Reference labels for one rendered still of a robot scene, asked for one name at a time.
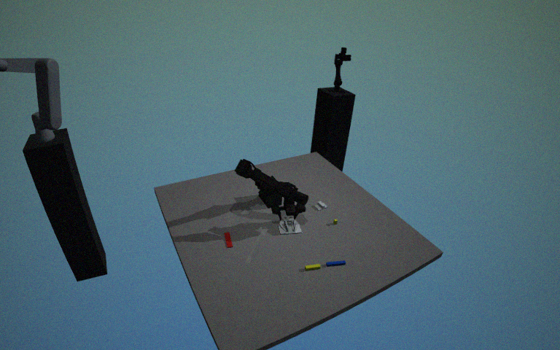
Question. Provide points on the yellow rectangular bar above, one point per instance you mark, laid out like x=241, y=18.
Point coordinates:
x=312, y=267

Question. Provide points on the red rectangular block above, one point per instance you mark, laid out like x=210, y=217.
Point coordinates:
x=228, y=240

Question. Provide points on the blue flat bar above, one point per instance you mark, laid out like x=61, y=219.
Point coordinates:
x=335, y=263

